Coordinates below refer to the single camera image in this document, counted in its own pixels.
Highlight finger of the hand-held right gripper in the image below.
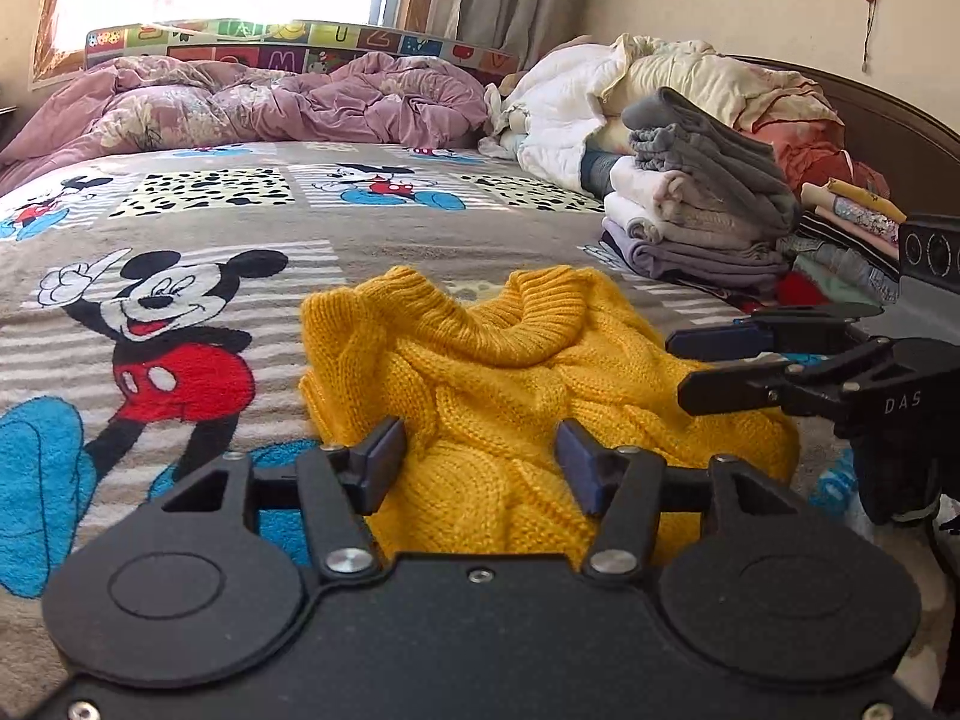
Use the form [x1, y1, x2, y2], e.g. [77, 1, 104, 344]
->
[677, 337, 901, 421]
[666, 304, 886, 362]

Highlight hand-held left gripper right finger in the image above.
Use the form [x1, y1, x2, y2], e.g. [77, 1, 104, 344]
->
[553, 418, 797, 584]

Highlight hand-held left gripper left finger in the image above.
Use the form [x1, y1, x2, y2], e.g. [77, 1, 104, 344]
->
[161, 416, 410, 584]

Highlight yellow knit sweater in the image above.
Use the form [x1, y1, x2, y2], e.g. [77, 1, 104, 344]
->
[298, 265, 800, 571]

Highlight lilac folded garment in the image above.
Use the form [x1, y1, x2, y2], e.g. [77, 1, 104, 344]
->
[600, 217, 792, 293]

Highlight red folded garment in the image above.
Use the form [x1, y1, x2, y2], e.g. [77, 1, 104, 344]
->
[739, 270, 833, 312]

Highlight folded denim jeans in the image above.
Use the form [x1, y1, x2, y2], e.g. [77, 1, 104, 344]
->
[776, 232, 897, 293]

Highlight mint green folded garment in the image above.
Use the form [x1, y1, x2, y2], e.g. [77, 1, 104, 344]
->
[791, 251, 893, 306]

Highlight beige folded garment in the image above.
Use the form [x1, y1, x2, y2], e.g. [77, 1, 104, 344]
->
[604, 157, 796, 248]

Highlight dark striped folded garment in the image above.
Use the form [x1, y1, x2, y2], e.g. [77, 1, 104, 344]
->
[799, 210, 901, 263]

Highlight dark grey folded garment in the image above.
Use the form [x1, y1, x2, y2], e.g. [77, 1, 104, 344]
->
[621, 86, 800, 233]

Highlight floral folded garment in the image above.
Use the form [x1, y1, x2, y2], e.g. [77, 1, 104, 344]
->
[832, 195, 905, 241]

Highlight yellow folded garment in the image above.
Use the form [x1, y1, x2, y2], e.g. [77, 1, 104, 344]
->
[825, 178, 908, 224]

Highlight pink red quilt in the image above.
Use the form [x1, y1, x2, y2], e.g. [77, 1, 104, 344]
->
[739, 116, 890, 203]

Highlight cartoon mouse printed blanket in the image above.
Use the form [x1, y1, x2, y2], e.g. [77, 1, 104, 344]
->
[0, 139, 960, 691]

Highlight dark wooden headboard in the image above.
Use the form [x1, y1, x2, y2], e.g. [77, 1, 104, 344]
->
[724, 55, 960, 222]

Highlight white quilt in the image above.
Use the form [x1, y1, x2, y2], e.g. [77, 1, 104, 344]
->
[480, 34, 646, 192]

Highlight purple quilt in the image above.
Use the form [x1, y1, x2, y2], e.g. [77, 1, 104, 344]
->
[0, 52, 492, 196]

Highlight colourful alphabet foam mat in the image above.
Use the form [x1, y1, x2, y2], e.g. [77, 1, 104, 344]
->
[84, 19, 522, 80]

